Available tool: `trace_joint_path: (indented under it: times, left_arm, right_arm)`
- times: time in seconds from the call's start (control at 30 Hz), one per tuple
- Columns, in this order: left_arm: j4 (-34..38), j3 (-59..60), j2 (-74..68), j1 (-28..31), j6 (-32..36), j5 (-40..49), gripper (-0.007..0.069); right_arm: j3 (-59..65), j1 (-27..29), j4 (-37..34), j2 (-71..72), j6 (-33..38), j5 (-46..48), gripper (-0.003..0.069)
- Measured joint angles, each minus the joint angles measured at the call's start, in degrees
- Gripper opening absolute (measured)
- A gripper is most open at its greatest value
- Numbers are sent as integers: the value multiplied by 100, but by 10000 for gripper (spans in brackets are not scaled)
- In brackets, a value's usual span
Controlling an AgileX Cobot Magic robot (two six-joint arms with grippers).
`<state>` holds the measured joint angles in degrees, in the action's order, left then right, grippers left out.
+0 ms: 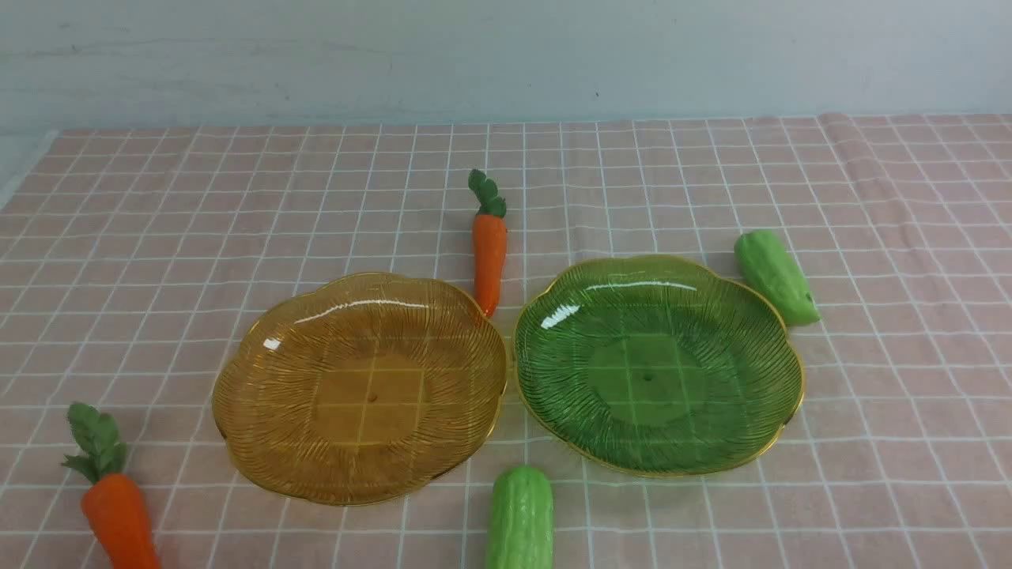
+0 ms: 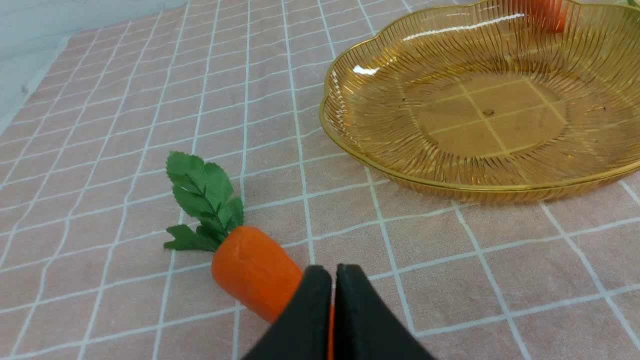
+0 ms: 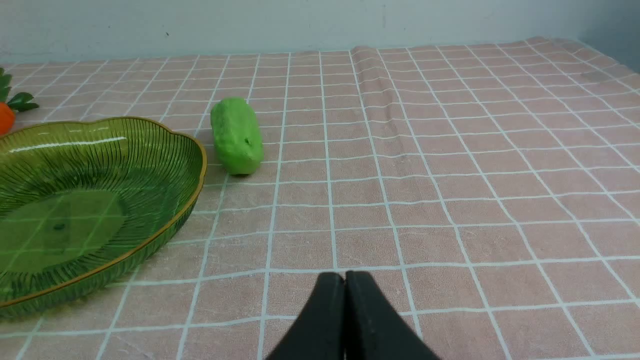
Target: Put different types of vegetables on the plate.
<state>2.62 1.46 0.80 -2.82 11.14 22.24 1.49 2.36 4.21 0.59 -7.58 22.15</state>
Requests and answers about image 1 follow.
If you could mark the amber ribbed plastic plate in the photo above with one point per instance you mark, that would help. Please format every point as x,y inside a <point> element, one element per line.
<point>363,390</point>

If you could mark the small orange toy carrot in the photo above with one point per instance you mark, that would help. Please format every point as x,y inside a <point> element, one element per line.
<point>489,241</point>

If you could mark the green toy gourd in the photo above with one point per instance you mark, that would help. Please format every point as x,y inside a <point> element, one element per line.
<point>768,268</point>
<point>521,526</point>

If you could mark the green ribbed plastic plate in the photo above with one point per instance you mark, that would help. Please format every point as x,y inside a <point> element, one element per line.
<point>656,366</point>

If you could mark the large orange toy carrot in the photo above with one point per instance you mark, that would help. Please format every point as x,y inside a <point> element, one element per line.
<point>114,506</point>

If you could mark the pink checkered tablecloth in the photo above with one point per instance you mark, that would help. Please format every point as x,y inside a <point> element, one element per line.
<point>133,261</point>

